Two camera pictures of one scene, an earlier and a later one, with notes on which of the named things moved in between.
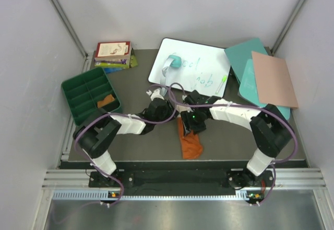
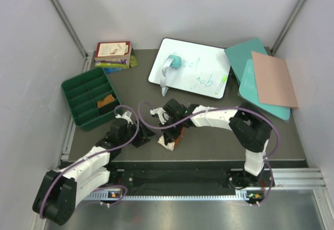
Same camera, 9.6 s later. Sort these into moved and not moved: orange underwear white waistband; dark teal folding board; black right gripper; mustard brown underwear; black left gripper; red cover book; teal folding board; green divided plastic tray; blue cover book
Moved: black right gripper; orange underwear white waistband; black left gripper
Not moved: blue cover book; green divided plastic tray; red cover book; teal folding board; dark teal folding board; mustard brown underwear
